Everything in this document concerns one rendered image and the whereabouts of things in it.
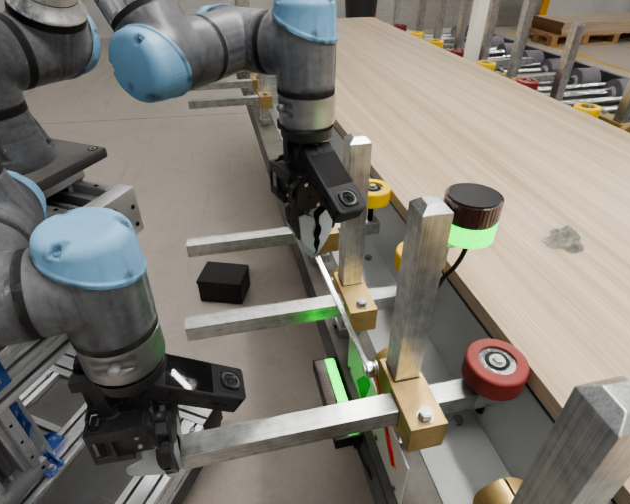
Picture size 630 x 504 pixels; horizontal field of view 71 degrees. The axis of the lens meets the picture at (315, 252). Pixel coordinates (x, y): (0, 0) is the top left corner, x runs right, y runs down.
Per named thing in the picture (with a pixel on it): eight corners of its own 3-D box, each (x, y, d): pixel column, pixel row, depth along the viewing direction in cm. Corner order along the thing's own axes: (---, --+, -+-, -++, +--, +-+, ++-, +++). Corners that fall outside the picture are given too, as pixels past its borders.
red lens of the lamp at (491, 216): (457, 232, 44) (462, 213, 43) (432, 203, 49) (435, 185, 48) (510, 225, 46) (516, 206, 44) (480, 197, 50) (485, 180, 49)
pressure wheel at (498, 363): (467, 441, 60) (487, 388, 53) (441, 392, 66) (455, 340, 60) (520, 429, 62) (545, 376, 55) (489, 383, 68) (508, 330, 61)
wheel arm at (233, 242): (189, 261, 95) (185, 245, 93) (189, 252, 98) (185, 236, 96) (379, 236, 103) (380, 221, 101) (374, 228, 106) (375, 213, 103)
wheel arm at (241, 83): (189, 93, 194) (188, 83, 191) (189, 91, 196) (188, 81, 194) (287, 87, 202) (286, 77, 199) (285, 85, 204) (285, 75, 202)
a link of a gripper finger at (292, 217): (311, 229, 69) (311, 178, 64) (317, 234, 67) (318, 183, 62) (285, 238, 67) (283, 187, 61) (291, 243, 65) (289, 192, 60)
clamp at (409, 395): (405, 453, 56) (411, 431, 53) (371, 370, 67) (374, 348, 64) (446, 444, 57) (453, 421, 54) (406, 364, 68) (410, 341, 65)
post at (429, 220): (381, 465, 72) (423, 209, 43) (374, 445, 74) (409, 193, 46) (401, 460, 72) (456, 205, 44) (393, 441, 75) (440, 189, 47)
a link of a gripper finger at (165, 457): (165, 448, 53) (151, 404, 48) (180, 445, 53) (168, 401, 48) (163, 487, 49) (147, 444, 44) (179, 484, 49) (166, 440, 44)
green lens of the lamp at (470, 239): (453, 252, 46) (457, 234, 45) (428, 222, 51) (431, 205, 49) (504, 244, 47) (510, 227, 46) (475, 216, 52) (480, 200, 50)
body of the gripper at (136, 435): (108, 409, 52) (78, 338, 45) (183, 396, 54) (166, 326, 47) (97, 472, 46) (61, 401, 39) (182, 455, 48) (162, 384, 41)
